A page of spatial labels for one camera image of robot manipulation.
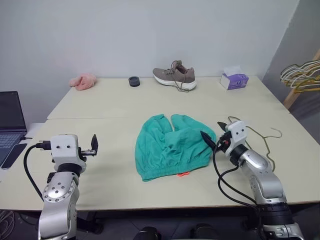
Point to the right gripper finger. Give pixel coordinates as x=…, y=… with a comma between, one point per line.
x=208, y=140
x=222, y=126

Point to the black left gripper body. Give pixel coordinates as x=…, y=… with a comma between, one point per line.
x=87, y=153

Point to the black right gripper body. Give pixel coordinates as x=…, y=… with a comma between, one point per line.
x=223, y=143

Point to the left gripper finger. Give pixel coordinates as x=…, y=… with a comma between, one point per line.
x=94, y=143

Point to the green shorts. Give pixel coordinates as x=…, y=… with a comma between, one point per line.
x=160, y=150

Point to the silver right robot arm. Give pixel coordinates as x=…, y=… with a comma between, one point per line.
x=265, y=180

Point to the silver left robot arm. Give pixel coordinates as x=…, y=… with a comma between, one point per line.
x=58, y=195

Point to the purple tissue box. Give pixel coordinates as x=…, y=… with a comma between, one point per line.
x=235, y=81

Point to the pink cloth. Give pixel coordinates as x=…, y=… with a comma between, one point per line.
x=83, y=82

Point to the taupe sneaker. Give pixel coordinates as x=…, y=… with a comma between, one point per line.
x=175, y=76

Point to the black smartphone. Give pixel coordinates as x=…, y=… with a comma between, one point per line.
x=13, y=156

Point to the dark grey laptop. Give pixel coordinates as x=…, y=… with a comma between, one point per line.
x=10, y=117

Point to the dark rounded shape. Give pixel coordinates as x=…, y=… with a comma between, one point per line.
x=202, y=232
x=148, y=233

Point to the hangers on rack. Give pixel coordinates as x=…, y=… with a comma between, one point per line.
x=300, y=71

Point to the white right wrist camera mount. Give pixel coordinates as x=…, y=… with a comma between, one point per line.
x=236, y=135

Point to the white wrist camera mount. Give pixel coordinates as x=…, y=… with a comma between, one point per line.
x=236, y=135
x=66, y=148

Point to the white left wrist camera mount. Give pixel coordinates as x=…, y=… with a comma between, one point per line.
x=66, y=148

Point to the wooden rack post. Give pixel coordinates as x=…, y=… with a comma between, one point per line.
x=291, y=98

